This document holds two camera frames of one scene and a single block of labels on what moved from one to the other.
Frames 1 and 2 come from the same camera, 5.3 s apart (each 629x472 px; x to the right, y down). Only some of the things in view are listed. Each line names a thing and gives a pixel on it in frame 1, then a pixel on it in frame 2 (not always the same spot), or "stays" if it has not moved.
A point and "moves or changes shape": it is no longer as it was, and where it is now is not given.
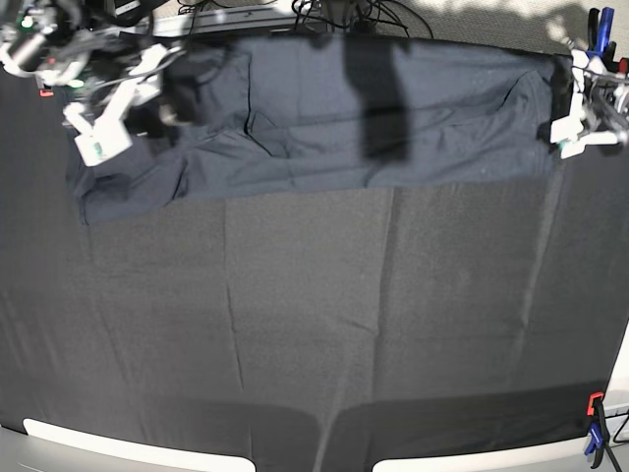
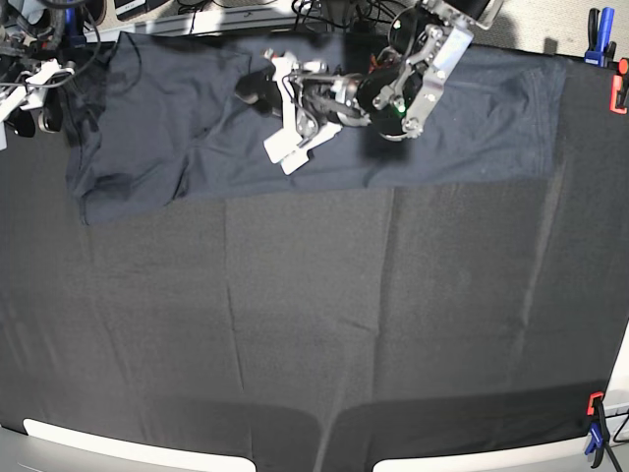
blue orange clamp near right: x=600 y=431 stays
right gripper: x=605 y=110 -> x=330 y=96
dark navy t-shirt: x=277 y=114 moves or changes shape
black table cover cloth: x=326 y=330 stays
